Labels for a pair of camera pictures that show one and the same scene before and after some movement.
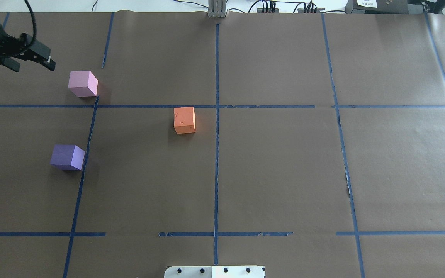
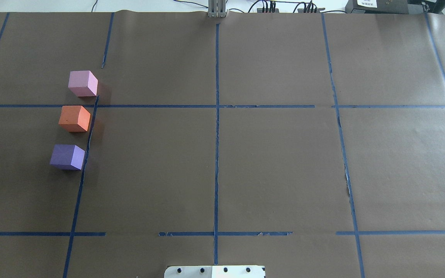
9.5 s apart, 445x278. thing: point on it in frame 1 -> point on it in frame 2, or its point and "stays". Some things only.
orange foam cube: (184, 120) -> (74, 118)
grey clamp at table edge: (217, 9) stays
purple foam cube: (67, 157) stays
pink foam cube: (83, 83) stays
